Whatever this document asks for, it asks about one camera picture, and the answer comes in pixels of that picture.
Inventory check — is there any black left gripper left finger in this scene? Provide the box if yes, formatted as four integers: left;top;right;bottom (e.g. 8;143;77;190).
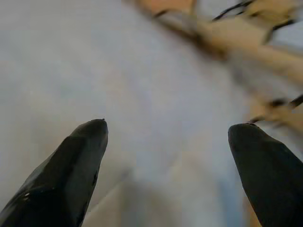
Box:
0;119;109;227

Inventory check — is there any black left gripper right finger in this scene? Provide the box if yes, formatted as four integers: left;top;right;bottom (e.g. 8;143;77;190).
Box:
228;122;303;227

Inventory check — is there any yellow egg cartoon blanket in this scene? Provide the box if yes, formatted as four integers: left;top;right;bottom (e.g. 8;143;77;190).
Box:
132;0;303;133

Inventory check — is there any white quilted mattress cover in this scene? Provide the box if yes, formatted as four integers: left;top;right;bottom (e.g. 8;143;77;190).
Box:
0;0;303;227

